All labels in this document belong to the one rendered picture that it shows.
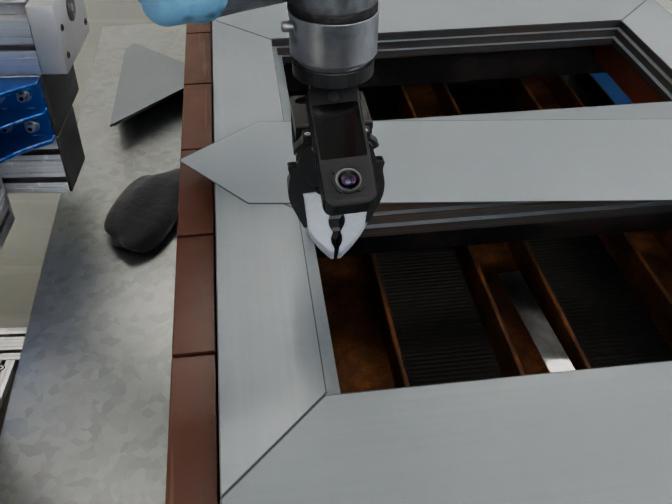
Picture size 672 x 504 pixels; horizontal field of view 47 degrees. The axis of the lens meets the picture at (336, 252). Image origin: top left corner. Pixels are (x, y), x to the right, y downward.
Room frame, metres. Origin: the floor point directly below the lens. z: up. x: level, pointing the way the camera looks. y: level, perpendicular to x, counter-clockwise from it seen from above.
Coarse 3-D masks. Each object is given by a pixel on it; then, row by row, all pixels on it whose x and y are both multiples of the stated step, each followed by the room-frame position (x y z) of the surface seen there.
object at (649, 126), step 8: (640, 120) 0.88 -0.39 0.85; (648, 120) 0.88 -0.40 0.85; (656, 120) 0.88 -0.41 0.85; (664, 120) 0.88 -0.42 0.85; (648, 128) 0.86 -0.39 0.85; (656, 128) 0.86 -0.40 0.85; (664, 128) 0.86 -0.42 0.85; (648, 136) 0.84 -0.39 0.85; (656, 136) 0.84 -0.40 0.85; (664, 136) 0.84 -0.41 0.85; (656, 144) 0.82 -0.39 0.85; (664, 144) 0.82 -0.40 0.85; (656, 152) 0.81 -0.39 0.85; (664, 152) 0.81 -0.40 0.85; (664, 160) 0.79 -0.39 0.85
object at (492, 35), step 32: (416, 32) 1.16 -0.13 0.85; (448, 32) 1.17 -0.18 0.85; (480, 32) 1.18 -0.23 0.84; (512, 32) 1.18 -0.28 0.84; (544, 32) 1.18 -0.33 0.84; (576, 32) 1.19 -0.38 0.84; (608, 32) 1.20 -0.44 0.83; (640, 64) 1.09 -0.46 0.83; (288, 96) 0.99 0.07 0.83; (384, 224) 0.69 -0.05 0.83; (416, 224) 0.69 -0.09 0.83; (448, 224) 0.70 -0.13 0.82; (480, 224) 0.70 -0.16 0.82; (512, 224) 0.71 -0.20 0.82; (320, 288) 0.59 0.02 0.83; (320, 320) 0.53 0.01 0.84
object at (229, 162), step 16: (256, 128) 0.86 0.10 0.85; (224, 144) 0.82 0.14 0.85; (240, 144) 0.82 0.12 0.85; (256, 144) 0.82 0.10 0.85; (208, 160) 0.79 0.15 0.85; (224, 160) 0.79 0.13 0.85; (240, 160) 0.79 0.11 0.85; (208, 176) 0.75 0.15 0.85; (224, 176) 0.75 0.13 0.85; (240, 176) 0.75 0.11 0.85; (240, 192) 0.72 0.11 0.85
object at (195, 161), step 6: (198, 150) 0.81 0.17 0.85; (204, 150) 0.81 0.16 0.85; (186, 156) 0.80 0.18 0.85; (192, 156) 0.80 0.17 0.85; (198, 156) 0.80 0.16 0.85; (204, 156) 0.80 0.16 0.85; (186, 162) 0.78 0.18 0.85; (192, 162) 0.78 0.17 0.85; (198, 162) 0.78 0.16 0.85; (192, 168) 0.77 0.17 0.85; (198, 168) 0.77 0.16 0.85
